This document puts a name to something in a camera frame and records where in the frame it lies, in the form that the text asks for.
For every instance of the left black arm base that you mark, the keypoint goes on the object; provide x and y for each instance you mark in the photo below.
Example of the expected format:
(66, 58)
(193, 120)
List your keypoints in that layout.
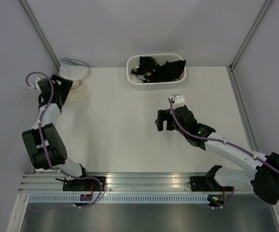
(94, 184)

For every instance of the white slotted cable duct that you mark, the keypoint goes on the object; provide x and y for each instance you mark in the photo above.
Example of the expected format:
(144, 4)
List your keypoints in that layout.
(121, 198)

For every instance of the black bra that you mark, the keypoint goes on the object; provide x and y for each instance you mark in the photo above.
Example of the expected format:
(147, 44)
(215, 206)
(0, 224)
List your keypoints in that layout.
(170, 71)
(146, 64)

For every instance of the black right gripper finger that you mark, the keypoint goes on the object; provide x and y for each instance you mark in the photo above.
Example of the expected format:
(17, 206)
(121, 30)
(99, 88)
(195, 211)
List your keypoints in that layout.
(160, 124)
(164, 114)

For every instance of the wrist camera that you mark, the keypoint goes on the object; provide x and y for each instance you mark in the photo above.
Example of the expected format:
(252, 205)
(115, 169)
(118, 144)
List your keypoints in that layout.
(34, 83)
(177, 100)

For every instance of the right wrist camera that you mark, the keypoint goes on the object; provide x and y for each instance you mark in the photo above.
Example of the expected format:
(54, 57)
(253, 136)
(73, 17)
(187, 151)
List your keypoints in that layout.
(177, 100)

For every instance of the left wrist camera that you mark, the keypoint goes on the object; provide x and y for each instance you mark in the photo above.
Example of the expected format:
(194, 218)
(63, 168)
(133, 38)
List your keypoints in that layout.
(34, 83)

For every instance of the white mesh laundry bag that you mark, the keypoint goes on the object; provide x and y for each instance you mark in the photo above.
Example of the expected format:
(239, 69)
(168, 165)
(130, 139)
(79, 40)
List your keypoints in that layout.
(77, 90)

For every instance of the white folded mesh bag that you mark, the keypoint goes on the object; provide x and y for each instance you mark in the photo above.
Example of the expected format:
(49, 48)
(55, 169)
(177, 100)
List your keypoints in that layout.
(73, 69)

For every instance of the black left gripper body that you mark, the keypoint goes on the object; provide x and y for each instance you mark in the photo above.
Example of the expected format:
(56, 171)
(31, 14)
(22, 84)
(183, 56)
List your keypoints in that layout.
(62, 91)

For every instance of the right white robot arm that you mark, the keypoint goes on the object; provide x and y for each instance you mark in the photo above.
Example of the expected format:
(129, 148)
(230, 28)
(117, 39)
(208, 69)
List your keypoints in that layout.
(259, 172)

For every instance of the aluminium mounting rail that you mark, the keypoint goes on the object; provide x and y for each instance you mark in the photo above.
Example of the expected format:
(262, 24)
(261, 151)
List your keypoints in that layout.
(116, 183)

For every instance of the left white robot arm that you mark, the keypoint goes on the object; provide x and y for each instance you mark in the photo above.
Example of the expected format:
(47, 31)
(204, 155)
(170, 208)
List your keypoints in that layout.
(43, 143)

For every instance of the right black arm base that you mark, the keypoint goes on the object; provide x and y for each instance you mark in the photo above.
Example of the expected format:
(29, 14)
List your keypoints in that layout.
(208, 182)

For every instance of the white plastic basket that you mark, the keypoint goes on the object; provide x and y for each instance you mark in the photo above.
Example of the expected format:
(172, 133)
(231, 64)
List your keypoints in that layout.
(161, 59)

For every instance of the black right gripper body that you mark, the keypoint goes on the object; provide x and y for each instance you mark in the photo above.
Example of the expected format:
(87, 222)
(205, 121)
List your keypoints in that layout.
(171, 125)

